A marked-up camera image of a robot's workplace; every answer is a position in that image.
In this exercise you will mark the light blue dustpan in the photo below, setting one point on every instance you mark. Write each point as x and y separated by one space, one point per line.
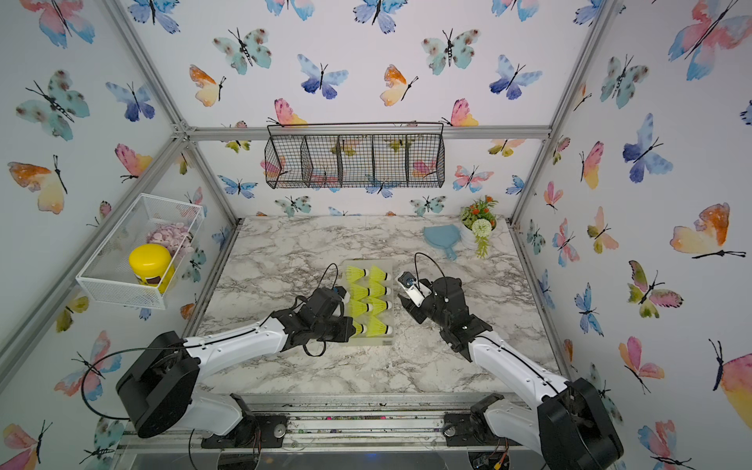
443 238

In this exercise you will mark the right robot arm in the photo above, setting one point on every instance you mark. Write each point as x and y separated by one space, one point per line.
540 388

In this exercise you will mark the black wire wall basket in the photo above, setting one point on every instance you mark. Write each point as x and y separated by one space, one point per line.
374 156

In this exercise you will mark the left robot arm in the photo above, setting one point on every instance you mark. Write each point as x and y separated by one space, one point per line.
160 393

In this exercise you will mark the yellow shuttlecock extra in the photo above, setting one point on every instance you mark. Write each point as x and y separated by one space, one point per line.
357 309

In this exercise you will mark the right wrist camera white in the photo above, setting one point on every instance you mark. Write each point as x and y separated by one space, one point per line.
414 289

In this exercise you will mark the yellow shuttlecock final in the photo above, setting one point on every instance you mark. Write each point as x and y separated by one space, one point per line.
358 329

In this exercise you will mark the yellow shuttlecock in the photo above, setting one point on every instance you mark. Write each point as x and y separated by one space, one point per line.
377 290
376 328
355 273
377 306
377 274
358 292

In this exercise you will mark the white mesh wall basket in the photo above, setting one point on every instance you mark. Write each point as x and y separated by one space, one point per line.
107 276

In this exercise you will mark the white potted artificial plant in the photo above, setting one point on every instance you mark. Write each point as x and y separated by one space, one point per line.
479 219

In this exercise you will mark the yellow lidded jar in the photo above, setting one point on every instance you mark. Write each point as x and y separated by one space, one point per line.
153 266

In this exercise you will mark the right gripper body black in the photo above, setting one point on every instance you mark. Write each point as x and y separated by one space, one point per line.
430 310

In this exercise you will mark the pink flower ball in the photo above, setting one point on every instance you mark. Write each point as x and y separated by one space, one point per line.
175 237

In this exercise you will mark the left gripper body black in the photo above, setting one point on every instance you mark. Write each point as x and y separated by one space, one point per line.
334 331

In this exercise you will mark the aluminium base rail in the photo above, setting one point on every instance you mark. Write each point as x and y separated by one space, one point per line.
408 428

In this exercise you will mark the translucent plastic storage box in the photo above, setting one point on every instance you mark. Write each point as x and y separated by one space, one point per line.
387 317

